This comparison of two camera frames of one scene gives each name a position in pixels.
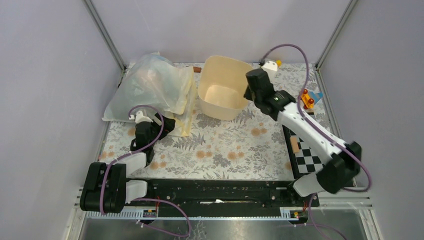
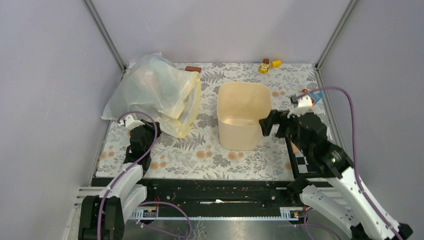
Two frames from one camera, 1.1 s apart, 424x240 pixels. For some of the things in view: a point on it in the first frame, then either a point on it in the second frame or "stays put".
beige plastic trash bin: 221,88 to 240,106
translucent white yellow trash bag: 154,80 stays put
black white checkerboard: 304,160 stays put
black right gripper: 247,94 to 273,118
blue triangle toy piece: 315,96 stays put
